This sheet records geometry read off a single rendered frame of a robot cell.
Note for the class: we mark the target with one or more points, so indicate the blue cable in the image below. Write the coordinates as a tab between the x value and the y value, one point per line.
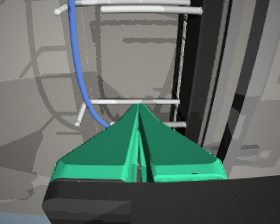
76	60

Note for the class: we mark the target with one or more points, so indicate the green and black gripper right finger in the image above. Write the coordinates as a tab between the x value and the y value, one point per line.
171	157

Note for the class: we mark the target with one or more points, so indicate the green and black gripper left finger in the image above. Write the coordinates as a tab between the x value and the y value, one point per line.
107	155

